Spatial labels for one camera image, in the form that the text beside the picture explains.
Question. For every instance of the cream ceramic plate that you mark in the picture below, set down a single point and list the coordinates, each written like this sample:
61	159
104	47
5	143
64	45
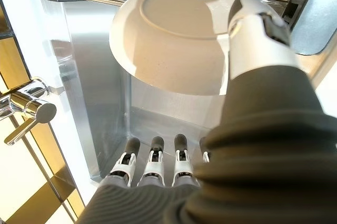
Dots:
171	50

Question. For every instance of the black dish drying rack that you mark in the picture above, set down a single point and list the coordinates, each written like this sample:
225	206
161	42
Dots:
310	11

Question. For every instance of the right robot hand black glove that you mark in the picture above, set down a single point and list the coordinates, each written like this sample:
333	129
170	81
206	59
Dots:
263	155

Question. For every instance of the chrome gooseneck kitchen faucet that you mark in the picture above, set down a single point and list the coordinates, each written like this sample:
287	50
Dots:
39	111

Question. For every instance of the stainless steel sink basin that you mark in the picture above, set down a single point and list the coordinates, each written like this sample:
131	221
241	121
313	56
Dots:
100	90

